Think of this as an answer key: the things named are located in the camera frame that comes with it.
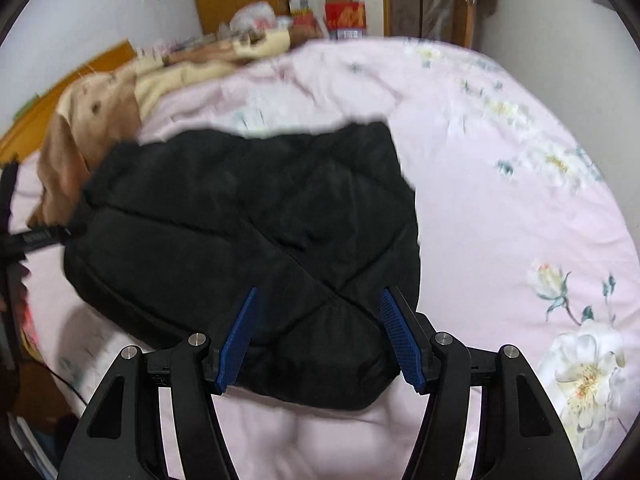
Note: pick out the black padded jacket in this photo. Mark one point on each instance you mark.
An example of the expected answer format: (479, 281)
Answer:
(250, 210)

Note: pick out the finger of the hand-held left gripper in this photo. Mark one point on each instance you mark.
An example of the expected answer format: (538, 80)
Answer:
(40, 237)

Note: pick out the brown and cream blanket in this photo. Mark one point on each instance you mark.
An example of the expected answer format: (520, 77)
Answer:
(65, 160)

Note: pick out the brown plush dog toy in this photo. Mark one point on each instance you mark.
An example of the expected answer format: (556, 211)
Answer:
(45, 100)

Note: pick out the pink floral quilt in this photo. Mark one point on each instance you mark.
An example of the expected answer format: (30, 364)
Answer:
(475, 185)

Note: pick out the wooden door with grey panels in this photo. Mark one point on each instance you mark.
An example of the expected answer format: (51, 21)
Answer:
(425, 0)

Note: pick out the red gift box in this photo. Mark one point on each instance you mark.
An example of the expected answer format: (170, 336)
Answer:
(345, 20)

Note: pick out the white plastic bag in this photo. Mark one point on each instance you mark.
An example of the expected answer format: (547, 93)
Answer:
(252, 16)

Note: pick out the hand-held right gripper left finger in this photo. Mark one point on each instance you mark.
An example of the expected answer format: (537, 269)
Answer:
(235, 345)

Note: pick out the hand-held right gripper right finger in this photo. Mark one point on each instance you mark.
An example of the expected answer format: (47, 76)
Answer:
(400, 340)

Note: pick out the stack of books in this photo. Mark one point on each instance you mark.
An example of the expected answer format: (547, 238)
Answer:
(32, 445)

